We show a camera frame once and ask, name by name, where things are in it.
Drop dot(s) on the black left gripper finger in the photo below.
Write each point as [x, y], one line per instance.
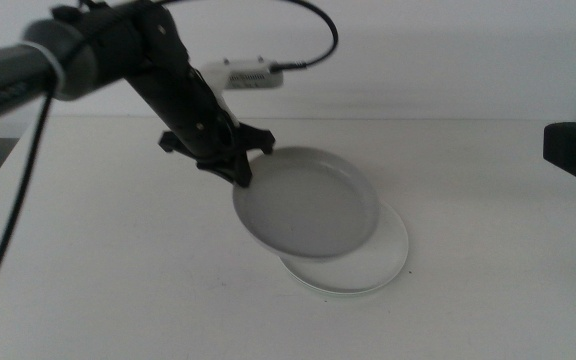
[245, 170]
[218, 167]

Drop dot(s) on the grey shallow bowl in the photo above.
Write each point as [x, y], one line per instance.
[308, 205]

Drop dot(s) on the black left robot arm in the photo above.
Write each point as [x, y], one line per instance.
[8, 75]

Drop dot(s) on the white shallow bowl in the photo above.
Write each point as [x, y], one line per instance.
[368, 265]

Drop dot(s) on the pale greenish shallow bowl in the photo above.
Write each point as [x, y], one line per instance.
[353, 295]

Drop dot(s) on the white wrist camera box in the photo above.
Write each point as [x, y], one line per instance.
[248, 75]

